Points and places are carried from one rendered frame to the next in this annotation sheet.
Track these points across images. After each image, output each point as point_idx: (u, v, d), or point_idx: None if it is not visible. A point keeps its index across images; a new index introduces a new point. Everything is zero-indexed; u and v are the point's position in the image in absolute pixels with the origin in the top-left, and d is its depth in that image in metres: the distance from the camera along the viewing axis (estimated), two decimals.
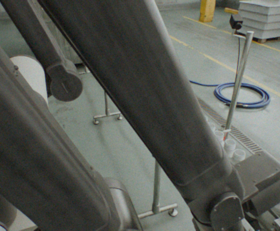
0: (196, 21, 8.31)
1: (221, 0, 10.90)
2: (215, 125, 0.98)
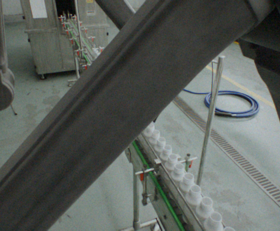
0: None
1: None
2: (177, 156, 1.00)
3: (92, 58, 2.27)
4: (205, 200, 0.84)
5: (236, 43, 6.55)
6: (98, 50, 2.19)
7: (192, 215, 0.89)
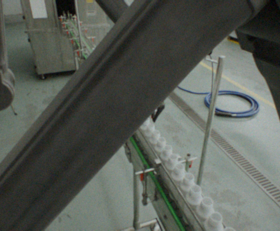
0: None
1: None
2: (177, 156, 1.00)
3: None
4: (205, 200, 0.84)
5: (236, 43, 6.55)
6: None
7: (192, 216, 0.89)
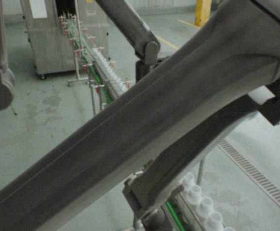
0: (192, 25, 8.32)
1: (218, 4, 10.92)
2: None
3: (92, 58, 2.27)
4: (205, 200, 0.84)
5: None
6: (98, 50, 2.19)
7: (192, 215, 0.89)
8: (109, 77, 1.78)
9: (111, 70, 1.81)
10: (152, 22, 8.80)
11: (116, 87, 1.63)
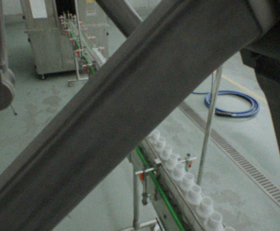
0: None
1: None
2: (177, 156, 1.00)
3: (92, 58, 2.27)
4: (205, 200, 0.84)
5: None
6: (98, 50, 2.19)
7: (192, 215, 0.89)
8: None
9: None
10: None
11: None
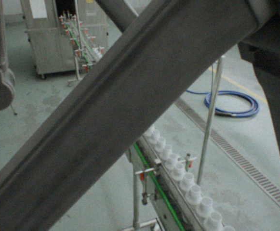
0: None
1: None
2: (177, 156, 1.00)
3: (92, 58, 2.27)
4: (205, 200, 0.84)
5: None
6: (98, 50, 2.19)
7: (192, 215, 0.89)
8: None
9: None
10: None
11: None
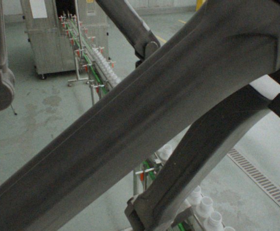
0: None
1: None
2: None
3: (92, 58, 2.27)
4: (205, 200, 0.84)
5: None
6: (98, 50, 2.19)
7: (192, 215, 0.89)
8: (109, 77, 1.78)
9: (111, 70, 1.81)
10: (152, 22, 8.81)
11: None
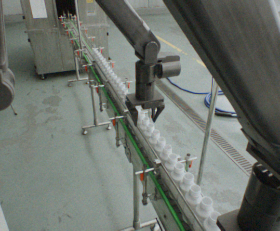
0: None
1: None
2: (177, 156, 1.00)
3: (92, 58, 2.27)
4: (205, 200, 0.84)
5: None
6: (98, 50, 2.19)
7: (192, 215, 0.89)
8: (109, 77, 1.78)
9: (111, 70, 1.81)
10: (152, 22, 8.81)
11: (116, 87, 1.63)
